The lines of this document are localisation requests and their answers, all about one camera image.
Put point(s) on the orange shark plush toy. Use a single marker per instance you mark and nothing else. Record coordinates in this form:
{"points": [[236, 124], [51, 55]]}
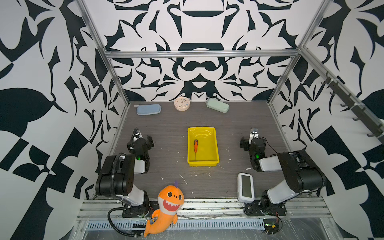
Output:
{"points": [[170, 200]]}

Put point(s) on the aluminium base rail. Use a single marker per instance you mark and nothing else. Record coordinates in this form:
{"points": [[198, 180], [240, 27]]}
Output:
{"points": [[213, 209]]}

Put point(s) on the mint green zip case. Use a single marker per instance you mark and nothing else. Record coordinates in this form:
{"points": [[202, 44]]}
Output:
{"points": [[217, 105]]}

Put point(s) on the blue zip case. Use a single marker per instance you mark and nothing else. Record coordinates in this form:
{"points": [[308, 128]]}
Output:
{"points": [[146, 110]]}

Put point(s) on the black wall hook rail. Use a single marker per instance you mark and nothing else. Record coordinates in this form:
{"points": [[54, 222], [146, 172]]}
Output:
{"points": [[351, 102]]}

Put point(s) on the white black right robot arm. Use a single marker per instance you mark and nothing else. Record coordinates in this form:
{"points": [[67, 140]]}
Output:
{"points": [[301, 176]]}

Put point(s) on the white digital timer display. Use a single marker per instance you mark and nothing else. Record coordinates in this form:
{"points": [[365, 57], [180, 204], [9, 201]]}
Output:
{"points": [[245, 193]]}

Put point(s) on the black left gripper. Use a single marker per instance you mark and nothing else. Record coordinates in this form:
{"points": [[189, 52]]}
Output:
{"points": [[131, 148]]}

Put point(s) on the pink round alarm clock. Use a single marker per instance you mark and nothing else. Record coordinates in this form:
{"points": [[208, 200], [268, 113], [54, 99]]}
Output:
{"points": [[182, 104]]}

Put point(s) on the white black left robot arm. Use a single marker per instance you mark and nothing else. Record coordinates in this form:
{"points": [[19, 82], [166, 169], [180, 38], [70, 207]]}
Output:
{"points": [[116, 179]]}

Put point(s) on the yellow plastic bin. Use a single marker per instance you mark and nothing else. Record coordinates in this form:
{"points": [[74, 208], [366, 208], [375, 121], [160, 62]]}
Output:
{"points": [[208, 154]]}

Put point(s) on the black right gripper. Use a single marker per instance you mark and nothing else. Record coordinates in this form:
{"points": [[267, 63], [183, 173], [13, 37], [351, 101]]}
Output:
{"points": [[246, 142]]}

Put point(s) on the small green circuit board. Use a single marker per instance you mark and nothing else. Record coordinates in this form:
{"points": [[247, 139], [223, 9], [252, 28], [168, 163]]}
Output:
{"points": [[272, 226]]}

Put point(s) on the orange black screwdriver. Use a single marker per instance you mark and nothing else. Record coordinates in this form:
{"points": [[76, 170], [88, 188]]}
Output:
{"points": [[196, 144]]}

